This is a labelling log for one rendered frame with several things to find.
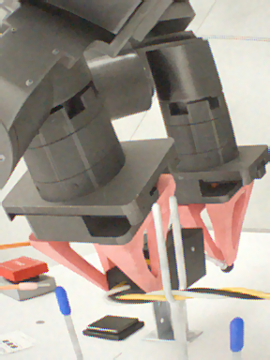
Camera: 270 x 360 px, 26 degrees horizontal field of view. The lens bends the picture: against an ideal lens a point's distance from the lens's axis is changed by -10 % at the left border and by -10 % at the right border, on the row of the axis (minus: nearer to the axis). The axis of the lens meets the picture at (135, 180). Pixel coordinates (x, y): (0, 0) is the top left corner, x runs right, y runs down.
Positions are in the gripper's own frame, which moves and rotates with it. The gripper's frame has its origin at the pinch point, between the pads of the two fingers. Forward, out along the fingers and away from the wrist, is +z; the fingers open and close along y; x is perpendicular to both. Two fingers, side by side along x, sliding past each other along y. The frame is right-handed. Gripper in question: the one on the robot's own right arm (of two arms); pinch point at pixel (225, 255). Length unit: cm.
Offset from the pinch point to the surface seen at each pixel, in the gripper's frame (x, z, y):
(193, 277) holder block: -9.3, -3.0, 2.2
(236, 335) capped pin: -22.8, -7.3, 13.0
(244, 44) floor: 194, 1, -75
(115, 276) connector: -14.6, -6.0, -0.4
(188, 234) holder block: -8.5, -6.3, 2.0
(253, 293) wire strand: -20.5, -8.5, 13.0
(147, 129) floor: 166, 31, -118
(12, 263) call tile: -4.8, -0.2, -23.2
